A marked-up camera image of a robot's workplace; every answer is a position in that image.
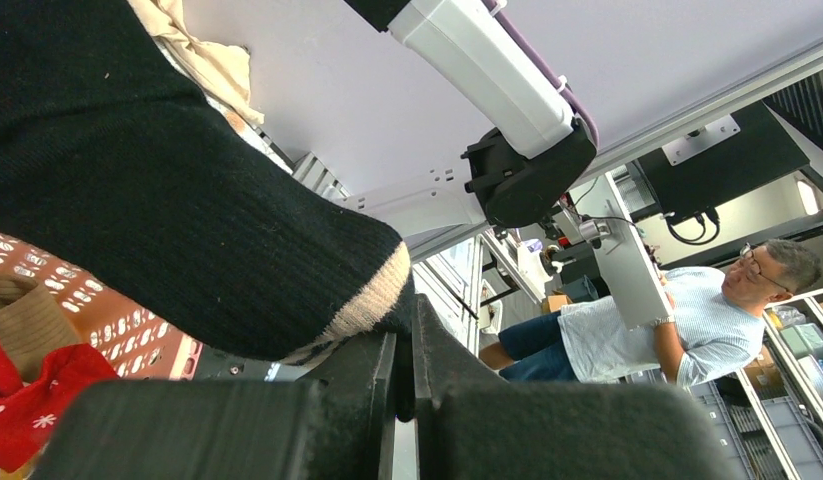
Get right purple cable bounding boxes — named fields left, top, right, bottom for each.
left=480, top=0, right=601, bottom=150

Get tan brown sock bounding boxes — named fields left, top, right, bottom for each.
left=0, top=273, right=81, bottom=383

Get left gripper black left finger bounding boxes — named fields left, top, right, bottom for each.
left=34, top=334, right=397, bottom=479

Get pink plastic laundry basket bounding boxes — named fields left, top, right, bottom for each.
left=0, top=233, right=203, bottom=380

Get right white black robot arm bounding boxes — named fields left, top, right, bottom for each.
left=341, top=1, right=599, bottom=237

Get red snowflake sock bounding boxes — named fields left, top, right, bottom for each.
left=0, top=331, right=118, bottom=472

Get black sock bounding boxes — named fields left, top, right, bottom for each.
left=0, top=0, right=416, bottom=369

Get beige cloth pile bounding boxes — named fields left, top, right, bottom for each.
left=128, top=0, right=265, bottom=125

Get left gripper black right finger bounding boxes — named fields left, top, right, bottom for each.
left=411, top=294, right=737, bottom=479

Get seated man light shirt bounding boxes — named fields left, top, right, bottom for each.
left=479, top=239, right=822, bottom=387

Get black overhead monitor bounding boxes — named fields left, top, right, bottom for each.
left=627, top=101, right=810, bottom=226

